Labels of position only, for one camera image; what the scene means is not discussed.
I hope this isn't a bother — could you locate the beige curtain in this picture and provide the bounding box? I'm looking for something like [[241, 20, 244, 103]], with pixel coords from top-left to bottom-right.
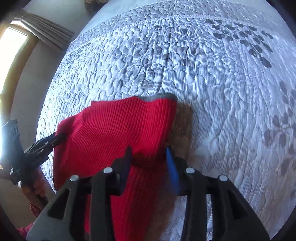
[[20, 9, 75, 51]]

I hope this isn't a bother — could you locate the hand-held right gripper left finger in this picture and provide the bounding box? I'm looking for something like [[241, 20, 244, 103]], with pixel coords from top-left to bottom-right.
[[26, 146, 133, 241]]

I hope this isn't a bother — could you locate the grey quilted bedspread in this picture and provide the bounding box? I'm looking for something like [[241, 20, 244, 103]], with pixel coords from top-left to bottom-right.
[[36, 0, 296, 241]]

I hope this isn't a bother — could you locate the window with wooden frame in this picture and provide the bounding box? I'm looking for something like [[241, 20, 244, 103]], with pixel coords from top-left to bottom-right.
[[0, 20, 39, 123]]

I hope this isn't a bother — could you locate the person's left hand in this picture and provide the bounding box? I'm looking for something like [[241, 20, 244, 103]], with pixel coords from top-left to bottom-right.
[[18, 171, 51, 205]]

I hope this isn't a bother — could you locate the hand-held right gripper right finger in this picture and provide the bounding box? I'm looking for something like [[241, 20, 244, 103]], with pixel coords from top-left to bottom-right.
[[166, 147, 270, 241]]

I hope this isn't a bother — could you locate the white bed sheet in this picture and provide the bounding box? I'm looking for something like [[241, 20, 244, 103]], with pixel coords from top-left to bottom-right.
[[87, 0, 167, 32]]

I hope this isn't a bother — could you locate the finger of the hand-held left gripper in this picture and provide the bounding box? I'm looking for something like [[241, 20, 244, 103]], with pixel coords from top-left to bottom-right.
[[24, 132, 67, 156]]

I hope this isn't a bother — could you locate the red knit sweater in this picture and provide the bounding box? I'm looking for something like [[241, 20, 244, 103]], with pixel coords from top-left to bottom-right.
[[53, 92, 178, 241]]

